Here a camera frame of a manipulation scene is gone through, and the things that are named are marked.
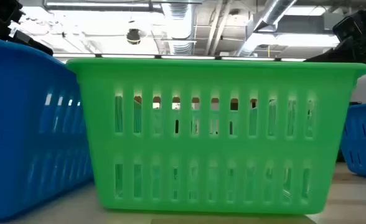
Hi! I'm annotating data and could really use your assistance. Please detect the black ceiling dome camera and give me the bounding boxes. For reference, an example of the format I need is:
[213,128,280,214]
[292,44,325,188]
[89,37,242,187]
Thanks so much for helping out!
[126,28,142,45]

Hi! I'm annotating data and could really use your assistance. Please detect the green slotted plastic basket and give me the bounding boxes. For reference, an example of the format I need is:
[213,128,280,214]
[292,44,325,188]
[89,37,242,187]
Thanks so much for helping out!
[66,58,366,215]

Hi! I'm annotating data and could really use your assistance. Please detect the silver slanted ventilation duct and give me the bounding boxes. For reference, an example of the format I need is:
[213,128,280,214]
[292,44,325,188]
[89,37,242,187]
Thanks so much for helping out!
[235,0,298,57]

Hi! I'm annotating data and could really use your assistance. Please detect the silver spiral ventilation duct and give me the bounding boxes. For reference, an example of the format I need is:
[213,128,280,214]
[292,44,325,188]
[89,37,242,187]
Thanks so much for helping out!
[161,0,202,56]

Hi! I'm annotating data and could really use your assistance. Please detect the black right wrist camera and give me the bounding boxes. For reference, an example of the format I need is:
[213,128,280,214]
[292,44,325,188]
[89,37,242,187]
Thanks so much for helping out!
[332,15,358,42]

